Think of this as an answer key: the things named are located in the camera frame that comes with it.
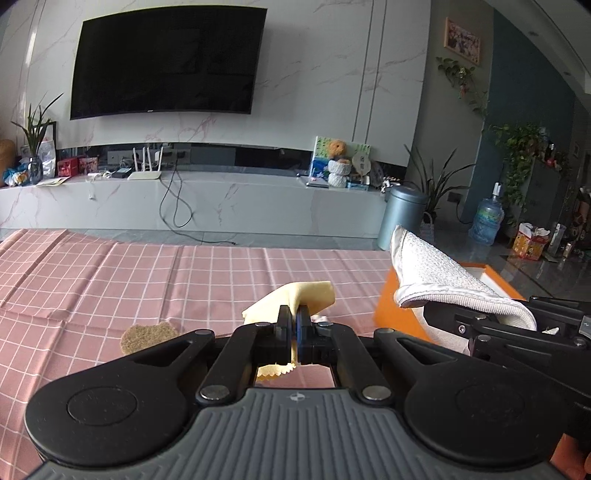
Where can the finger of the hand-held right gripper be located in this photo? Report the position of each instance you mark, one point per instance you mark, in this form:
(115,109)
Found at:
(461,321)
(563,311)

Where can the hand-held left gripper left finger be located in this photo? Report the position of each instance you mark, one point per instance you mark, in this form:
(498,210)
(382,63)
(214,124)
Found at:
(284,332)

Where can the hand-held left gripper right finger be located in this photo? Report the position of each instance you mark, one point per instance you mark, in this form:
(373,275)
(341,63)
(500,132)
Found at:
(304,332)

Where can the yellow cloth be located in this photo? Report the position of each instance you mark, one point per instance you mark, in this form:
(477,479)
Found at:
(295,295)

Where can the white grey cloth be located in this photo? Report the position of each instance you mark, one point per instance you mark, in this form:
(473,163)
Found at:
(429,272)

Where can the orange cardboard box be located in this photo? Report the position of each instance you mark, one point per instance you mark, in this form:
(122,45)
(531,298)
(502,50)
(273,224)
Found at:
(392,314)

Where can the brown bear-shaped scrubbing pad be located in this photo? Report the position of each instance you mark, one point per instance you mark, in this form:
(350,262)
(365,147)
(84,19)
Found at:
(147,339)

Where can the red tissue box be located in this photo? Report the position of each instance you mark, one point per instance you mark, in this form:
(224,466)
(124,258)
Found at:
(530,244)

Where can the woven basket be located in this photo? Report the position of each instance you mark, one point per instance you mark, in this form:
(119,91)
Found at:
(429,228)

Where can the blue water bottle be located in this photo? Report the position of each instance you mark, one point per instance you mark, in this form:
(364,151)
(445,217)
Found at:
(485,221)

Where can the grey cabinet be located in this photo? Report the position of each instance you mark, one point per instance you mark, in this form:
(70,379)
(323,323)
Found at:
(549,198)

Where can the grey trash bin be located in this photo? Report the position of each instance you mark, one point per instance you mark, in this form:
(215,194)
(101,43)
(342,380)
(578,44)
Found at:
(399,217)

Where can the white marble television console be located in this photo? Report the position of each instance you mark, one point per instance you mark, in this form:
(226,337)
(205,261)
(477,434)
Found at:
(254,203)

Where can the long-leaved potted plant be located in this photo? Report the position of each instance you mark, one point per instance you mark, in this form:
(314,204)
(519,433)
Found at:
(436,189)

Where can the grey laptop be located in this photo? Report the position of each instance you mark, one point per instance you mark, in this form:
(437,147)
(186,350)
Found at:
(317,183)

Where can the pink checked tablecloth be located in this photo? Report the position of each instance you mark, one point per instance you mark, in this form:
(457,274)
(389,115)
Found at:
(138,286)

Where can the blue tissue box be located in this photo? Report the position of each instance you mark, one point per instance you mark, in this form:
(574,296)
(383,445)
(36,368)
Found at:
(358,186)

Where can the ornaments on cabinet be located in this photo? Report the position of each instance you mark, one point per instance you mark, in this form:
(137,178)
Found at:
(554,154)

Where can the trailing pothos plant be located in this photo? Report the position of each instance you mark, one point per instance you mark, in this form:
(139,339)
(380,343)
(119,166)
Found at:
(519,157)

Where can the decorative plate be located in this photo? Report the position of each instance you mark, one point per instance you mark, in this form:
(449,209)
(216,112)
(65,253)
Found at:
(377,174)

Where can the round hand fan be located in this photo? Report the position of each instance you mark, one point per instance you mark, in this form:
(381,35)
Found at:
(361,164)

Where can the brown teddy bear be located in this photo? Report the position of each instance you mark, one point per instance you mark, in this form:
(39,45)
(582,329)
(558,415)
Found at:
(337,148)

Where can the small green canvas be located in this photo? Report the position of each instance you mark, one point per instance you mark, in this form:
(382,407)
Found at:
(362,148)

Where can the white router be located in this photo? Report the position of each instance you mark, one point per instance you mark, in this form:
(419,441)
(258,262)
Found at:
(145,174)

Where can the small black box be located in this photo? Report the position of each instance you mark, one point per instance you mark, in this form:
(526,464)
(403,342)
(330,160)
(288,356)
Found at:
(122,172)

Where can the hanging vine plant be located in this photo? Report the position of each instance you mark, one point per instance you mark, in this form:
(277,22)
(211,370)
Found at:
(461,78)

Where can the red gift box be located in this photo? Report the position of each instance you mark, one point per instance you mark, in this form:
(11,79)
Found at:
(88,165)
(68,167)

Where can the beige envelope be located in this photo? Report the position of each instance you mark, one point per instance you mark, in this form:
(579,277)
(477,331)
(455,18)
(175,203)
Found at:
(53,181)

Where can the plant in glass vase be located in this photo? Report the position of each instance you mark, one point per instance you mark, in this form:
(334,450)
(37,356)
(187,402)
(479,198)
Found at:
(34,168)

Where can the blue snack bag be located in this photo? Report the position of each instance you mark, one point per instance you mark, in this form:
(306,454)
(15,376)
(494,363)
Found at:
(16,176)

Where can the golden vase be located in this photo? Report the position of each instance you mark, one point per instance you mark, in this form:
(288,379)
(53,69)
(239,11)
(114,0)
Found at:
(5,161)

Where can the wall socket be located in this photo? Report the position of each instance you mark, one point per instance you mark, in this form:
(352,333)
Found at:
(455,197)

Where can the framed wall picture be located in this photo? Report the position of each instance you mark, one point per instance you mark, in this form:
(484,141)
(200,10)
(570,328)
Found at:
(462,40)

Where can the black wall television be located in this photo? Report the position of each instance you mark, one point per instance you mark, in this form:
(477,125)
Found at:
(166,62)

